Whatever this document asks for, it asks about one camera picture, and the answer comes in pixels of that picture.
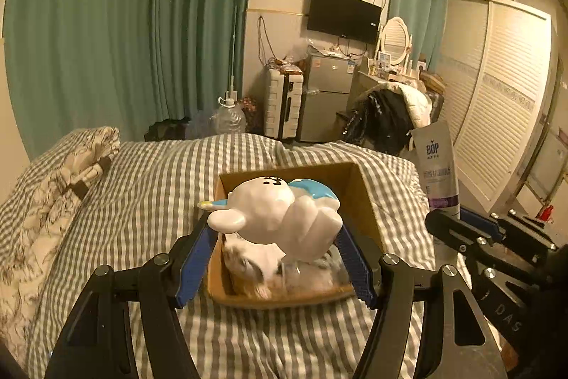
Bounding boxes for black jacket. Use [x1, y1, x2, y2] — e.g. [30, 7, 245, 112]
[342, 88, 415, 158]

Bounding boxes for dark suitcase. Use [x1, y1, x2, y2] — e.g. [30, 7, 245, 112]
[426, 88, 447, 124]

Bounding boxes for white suitcase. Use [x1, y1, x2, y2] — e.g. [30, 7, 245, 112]
[264, 66, 307, 140]

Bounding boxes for white louvred wardrobe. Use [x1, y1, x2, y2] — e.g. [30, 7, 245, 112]
[428, 0, 557, 213]

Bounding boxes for white padded coat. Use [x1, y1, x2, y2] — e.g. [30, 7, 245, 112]
[390, 82, 433, 129]

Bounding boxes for black wall television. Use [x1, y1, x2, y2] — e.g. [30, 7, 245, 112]
[307, 0, 382, 44]

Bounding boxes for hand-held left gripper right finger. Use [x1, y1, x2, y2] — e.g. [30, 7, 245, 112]
[335, 226, 509, 379]

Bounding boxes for clear plastic bag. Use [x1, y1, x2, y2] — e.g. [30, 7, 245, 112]
[275, 250, 356, 295]

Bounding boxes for oval vanity mirror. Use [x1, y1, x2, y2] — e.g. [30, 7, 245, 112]
[379, 17, 413, 66]

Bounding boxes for white dressing table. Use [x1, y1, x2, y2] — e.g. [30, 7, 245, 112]
[357, 64, 440, 96]

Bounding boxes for floral quilt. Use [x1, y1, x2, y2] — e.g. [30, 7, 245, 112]
[0, 126, 121, 344]

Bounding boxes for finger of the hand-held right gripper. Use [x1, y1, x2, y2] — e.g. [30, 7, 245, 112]
[425, 209, 507, 261]
[459, 206, 558, 256]

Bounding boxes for silver small fridge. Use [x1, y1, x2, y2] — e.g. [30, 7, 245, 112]
[298, 50, 358, 144]

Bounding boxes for wide green curtain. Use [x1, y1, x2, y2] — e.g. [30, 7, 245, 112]
[2, 0, 258, 158]

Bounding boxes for black wall cable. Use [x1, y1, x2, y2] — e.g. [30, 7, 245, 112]
[257, 16, 278, 66]

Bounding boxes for white bear figurine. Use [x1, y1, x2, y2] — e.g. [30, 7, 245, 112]
[197, 174, 343, 269]

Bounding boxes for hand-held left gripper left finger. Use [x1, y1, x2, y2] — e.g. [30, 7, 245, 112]
[44, 223, 214, 379]

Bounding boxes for metal rack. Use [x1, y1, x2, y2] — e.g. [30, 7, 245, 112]
[519, 108, 568, 211]

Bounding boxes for clear water jug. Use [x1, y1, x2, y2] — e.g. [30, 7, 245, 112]
[208, 92, 247, 135]

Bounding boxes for white and purple tube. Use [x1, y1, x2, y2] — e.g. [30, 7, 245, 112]
[409, 121, 462, 213]

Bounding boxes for white pole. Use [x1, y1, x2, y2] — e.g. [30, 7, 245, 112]
[226, 6, 240, 100]

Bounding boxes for black bag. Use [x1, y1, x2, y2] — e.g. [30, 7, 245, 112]
[144, 118, 191, 142]

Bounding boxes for plush toy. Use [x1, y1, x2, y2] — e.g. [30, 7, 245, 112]
[222, 234, 285, 300]

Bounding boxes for brown cardboard box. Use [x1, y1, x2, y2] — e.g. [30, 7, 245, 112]
[206, 161, 386, 309]

